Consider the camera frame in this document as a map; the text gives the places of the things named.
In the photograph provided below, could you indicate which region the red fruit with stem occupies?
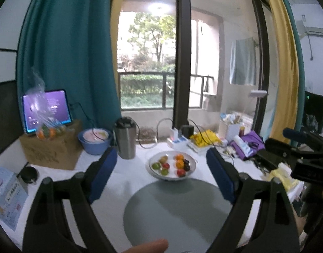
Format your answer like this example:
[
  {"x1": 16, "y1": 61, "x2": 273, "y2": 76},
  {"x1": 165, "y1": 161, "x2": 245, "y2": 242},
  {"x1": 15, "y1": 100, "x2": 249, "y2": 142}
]
[{"x1": 176, "y1": 168, "x2": 186, "y2": 178}]

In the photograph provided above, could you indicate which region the orange fruit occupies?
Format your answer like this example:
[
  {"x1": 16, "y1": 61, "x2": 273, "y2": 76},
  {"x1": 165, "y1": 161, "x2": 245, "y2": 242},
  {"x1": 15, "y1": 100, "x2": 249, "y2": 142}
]
[
  {"x1": 175, "y1": 154, "x2": 184, "y2": 161},
  {"x1": 176, "y1": 160, "x2": 184, "y2": 169}
]

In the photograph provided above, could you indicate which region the green apple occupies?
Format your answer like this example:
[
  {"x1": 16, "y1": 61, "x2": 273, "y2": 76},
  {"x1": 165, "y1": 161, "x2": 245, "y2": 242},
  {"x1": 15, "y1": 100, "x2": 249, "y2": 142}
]
[{"x1": 152, "y1": 162, "x2": 161, "y2": 170}]

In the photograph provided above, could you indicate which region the small red fruit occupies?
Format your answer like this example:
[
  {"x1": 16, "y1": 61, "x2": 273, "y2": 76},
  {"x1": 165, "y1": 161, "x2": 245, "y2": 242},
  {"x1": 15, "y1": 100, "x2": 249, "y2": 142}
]
[{"x1": 162, "y1": 163, "x2": 170, "y2": 170}]

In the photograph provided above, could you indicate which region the brown kiwi fruit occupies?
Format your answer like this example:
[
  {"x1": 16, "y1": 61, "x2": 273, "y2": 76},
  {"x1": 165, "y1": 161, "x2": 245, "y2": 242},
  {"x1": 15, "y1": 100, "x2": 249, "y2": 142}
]
[{"x1": 159, "y1": 155, "x2": 168, "y2": 164}]

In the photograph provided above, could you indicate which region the person's fingertip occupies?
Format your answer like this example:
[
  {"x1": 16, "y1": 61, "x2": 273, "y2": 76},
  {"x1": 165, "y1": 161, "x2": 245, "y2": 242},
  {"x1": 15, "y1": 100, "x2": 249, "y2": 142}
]
[{"x1": 123, "y1": 239, "x2": 169, "y2": 253}]

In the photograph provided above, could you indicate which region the purple cloth pouch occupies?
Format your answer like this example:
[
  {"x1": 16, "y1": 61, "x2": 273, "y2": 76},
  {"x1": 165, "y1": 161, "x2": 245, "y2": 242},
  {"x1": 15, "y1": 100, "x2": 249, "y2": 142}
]
[{"x1": 228, "y1": 130, "x2": 265, "y2": 160}]

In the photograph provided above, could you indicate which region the white tube bottle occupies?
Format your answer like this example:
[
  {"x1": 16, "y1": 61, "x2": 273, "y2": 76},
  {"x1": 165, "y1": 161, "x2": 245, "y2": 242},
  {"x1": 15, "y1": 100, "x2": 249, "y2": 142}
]
[{"x1": 234, "y1": 135, "x2": 252, "y2": 158}]

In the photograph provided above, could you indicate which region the yellow curtain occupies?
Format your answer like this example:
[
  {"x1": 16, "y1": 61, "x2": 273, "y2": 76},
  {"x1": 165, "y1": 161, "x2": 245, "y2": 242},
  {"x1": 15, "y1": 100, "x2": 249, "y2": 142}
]
[{"x1": 268, "y1": 0, "x2": 299, "y2": 144}]

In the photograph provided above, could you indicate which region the blue bowl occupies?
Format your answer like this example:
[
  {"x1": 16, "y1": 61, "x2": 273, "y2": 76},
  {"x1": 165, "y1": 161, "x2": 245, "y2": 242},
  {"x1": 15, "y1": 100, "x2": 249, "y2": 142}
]
[{"x1": 77, "y1": 128, "x2": 113, "y2": 155}]

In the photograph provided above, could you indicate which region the cardboard box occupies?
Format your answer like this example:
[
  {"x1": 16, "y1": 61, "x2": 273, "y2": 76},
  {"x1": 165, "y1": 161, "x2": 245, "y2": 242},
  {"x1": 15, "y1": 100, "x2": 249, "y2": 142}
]
[{"x1": 19, "y1": 119, "x2": 83, "y2": 170}]

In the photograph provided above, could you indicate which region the yellow duck plastic bag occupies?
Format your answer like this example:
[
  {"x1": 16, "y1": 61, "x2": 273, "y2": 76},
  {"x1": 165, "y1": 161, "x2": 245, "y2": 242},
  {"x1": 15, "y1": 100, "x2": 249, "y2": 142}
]
[{"x1": 190, "y1": 130, "x2": 222, "y2": 147}]

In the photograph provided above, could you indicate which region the white perforated basket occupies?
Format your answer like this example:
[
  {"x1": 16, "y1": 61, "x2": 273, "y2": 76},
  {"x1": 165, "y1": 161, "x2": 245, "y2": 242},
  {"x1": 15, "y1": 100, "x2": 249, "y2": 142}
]
[{"x1": 218, "y1": 120, "x2": 241, "y2": 142}]

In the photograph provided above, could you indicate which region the white power strip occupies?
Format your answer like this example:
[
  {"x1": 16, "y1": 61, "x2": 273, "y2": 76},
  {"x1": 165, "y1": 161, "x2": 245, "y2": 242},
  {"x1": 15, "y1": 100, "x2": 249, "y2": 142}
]
[{"x1": 167, "y1": 137, "x2": 189, "y2": 150}]

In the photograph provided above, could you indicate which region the stainless steel tumbler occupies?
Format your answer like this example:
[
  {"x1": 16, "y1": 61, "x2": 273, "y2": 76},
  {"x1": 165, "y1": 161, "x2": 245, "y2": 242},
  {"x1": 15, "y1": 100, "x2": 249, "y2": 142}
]
[{"x1": 114, "y1": 117, "x2": 136, "y2": 160}]

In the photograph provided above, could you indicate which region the white plate dark rim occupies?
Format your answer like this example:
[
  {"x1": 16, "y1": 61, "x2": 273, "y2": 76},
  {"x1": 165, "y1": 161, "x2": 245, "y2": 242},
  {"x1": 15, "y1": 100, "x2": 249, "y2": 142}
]
[{"x1": 148, "y1": 151, "x2": 197, "y2": 181}]

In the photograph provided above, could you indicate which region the black power adapter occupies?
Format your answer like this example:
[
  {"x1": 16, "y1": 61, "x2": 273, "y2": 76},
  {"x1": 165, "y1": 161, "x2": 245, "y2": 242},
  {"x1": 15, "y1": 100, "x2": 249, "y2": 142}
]
[{"x1": 180, "y1": 125, "x2": 194, "y2": 139}]

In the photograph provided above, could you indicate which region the white desk lamp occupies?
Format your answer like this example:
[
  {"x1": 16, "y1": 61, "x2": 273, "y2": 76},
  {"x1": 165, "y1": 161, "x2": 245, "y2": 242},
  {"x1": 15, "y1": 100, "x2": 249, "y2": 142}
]
[{"x1": 242, "y1": 90, "x2": 268, "y2": 117}]

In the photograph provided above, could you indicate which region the black round small object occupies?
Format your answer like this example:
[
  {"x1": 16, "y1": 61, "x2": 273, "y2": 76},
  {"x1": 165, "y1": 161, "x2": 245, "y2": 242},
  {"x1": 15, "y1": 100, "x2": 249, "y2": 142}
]
[{"x1": 20, "y1": 166, "x2": 39, "y2": 184}]

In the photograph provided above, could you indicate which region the white charger adapter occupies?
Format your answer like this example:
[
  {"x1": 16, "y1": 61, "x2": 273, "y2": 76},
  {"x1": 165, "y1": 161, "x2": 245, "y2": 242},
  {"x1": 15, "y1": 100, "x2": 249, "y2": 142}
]
[{"x1": 170, "y1": 128, "x2": 179, "y2": 141}]

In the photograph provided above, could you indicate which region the plastic bag of fruit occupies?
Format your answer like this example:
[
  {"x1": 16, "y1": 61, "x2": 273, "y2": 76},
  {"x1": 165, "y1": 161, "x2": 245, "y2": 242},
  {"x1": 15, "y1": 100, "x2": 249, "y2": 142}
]
[{"x1": 26, "y1": 68, "x2": 67, "y2": 140}]

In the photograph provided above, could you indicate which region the tablet with purple screen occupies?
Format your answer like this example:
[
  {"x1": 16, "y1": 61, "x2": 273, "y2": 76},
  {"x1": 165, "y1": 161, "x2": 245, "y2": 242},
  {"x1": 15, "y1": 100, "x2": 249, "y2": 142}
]
[{"x1": 22, "y1": 89, "x2": 72, "y2": 135}]

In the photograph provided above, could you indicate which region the light blue tissue box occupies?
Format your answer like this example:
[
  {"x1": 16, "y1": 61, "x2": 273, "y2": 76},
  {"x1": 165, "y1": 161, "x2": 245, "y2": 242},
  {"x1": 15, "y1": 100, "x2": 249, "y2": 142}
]
[{"x1": 0, "y1": 167, "x2": 28, "y2": 231}]

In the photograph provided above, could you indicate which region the light blue hanging towel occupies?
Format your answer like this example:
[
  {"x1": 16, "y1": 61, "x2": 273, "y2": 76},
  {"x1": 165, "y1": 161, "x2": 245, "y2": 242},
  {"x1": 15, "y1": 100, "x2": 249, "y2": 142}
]
[{"x1": 230, "y1": 38, "x2": 256, "y2": 86}]

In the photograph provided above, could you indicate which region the balcony railing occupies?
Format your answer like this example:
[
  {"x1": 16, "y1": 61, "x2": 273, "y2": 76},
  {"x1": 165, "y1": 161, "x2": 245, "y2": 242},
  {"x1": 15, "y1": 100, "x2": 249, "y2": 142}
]
[{"x1": 118, "y1": 71, "x2": 214, "y2": 111}]

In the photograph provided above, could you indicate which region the teal curtain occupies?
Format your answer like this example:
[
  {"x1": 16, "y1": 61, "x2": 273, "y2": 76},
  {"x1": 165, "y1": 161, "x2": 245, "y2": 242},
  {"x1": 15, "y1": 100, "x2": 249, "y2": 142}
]
[{"x1": 16, "y1": 0, "x2": 121, "y2": 130}]

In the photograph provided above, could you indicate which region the black cable of adapter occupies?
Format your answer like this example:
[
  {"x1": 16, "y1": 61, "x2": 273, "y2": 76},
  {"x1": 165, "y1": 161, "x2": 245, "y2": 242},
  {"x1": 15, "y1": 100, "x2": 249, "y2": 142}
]
[{"x1": 189, "y1": 118, "x2": 231, "y2": 153}]

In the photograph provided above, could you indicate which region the black charger cable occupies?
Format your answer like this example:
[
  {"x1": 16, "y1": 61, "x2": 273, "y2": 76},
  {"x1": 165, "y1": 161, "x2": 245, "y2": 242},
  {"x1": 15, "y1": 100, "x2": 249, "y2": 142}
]
[{"x1": 135, "y1": 118, "x2": 175, "y2": 150}]

